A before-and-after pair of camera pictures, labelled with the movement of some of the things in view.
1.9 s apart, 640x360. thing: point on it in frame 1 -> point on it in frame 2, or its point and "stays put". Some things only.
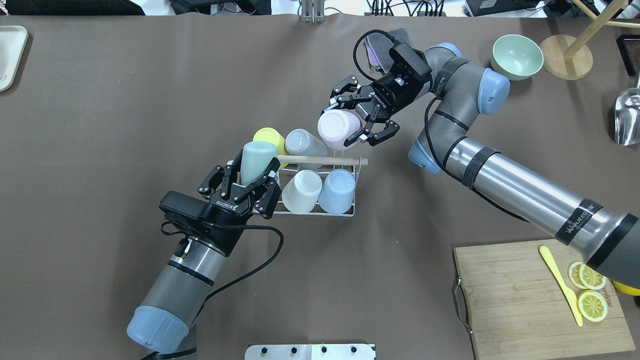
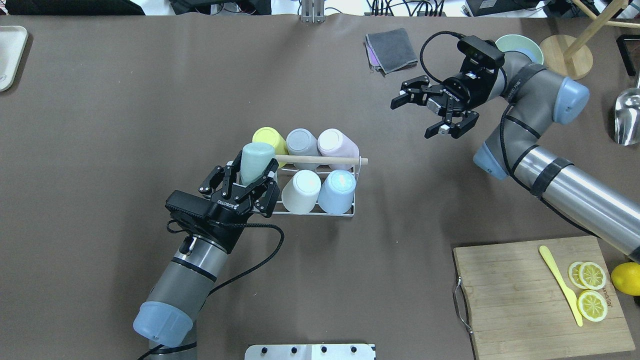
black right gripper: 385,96 -> 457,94
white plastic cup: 300,194 stays put
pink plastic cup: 335,126 -> 332,142
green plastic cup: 256,156 stays put
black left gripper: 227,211 stays put
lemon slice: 574,274 stays put
